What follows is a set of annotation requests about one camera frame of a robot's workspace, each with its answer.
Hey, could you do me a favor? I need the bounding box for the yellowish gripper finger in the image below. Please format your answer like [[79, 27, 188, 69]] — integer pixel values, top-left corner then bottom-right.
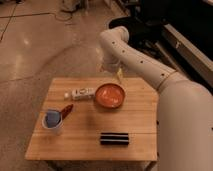
[[116, 68, 123, 84]]

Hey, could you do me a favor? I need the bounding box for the orange ceramic bowl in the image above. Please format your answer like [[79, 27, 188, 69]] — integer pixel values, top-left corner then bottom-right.
[[95, 83, 125, 108]]

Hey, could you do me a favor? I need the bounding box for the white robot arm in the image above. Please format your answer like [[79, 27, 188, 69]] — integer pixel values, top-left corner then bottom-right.
[[99, 26, 213, 171]]

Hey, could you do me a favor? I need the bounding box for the white bottle lying flat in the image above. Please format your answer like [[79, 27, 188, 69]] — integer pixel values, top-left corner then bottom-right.
[[64, 88, 95, 100]]

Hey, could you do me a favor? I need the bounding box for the black office chair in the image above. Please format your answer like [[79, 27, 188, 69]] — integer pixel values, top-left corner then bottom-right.
[[108, 0, 170, 48]]

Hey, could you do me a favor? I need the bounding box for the wooden table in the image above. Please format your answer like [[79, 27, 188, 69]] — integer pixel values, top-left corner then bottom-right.
[[25, 78, 158, 161]]

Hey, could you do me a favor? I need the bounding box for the black rectangular box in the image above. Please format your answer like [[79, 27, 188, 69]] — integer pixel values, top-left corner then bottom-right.
[[100, 133, 129, 145]]

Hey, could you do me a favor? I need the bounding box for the white cup with blue cloth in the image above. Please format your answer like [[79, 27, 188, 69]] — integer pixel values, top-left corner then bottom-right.
[[42, 109, 62, 135]]

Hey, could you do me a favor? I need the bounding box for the grey bag on floor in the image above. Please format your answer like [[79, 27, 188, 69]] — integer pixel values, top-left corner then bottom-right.
[[61, 0, 81, 12]]

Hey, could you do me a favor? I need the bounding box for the black floor cable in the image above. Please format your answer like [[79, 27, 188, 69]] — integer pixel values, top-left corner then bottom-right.
[[0, 2, 73, 43]]

